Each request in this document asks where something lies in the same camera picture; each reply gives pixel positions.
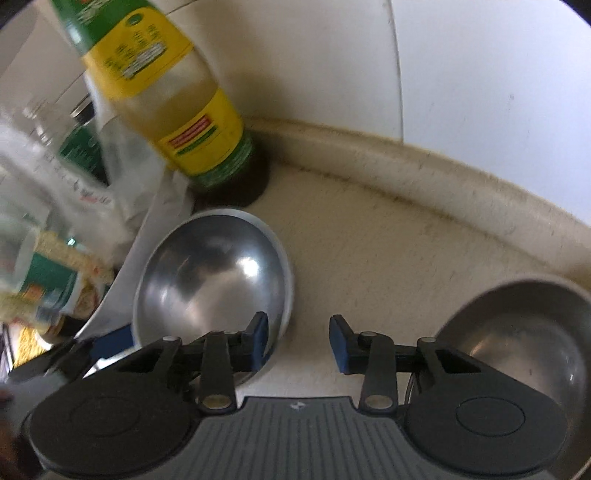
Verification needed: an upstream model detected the bottle with purple label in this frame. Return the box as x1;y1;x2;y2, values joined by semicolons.
0;208;116;344

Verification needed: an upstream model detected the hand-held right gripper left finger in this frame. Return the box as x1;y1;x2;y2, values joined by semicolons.
111;312;269;413

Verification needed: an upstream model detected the clear plastic bag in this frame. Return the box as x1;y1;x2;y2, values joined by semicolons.
0;92;178;261

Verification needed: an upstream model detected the oil bottle with yellow label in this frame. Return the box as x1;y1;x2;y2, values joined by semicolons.
50;0;254;191

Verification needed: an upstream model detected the stainless steel bowl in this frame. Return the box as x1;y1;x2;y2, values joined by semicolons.
133;209;295;384
406;275;591;480

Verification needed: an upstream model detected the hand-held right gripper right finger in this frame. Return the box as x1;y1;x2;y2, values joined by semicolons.
330;315;497;412

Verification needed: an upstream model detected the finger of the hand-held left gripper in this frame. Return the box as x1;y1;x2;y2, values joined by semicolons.
9;324;139;383

